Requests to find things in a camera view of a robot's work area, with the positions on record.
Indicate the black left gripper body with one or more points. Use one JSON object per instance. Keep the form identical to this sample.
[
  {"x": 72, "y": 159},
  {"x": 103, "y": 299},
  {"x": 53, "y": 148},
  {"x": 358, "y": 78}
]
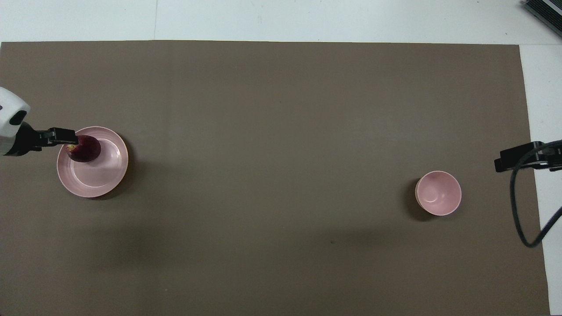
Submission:
[{"x": 24, "y": 140}]

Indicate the dark red apple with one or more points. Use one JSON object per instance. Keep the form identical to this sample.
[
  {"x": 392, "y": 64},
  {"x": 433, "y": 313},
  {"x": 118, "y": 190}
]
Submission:
[{"x": 88, "y": 151}]

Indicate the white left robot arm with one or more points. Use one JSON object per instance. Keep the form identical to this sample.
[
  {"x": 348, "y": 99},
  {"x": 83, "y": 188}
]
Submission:
[{"x": 9, "y": 109}]

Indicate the pink round plate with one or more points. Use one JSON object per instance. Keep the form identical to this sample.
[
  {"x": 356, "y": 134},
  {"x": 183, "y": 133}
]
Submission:
[{"x": 99, "y": 175}]

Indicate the brown table mat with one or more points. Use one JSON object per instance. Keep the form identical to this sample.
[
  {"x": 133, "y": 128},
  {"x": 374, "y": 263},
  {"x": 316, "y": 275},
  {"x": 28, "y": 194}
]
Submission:
[{"x": 272, "y": 131}]

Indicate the pink small bowl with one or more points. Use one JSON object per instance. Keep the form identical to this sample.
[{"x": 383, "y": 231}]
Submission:
[{"x": 439, "y": 193}]

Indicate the grey ribbed metal device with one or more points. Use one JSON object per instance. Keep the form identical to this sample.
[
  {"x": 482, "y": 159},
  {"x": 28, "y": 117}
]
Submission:
[{"x": 546, "y": 11}]

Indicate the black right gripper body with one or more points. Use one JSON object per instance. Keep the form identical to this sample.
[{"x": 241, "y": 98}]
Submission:
[{"x": 551, "y": 159}]

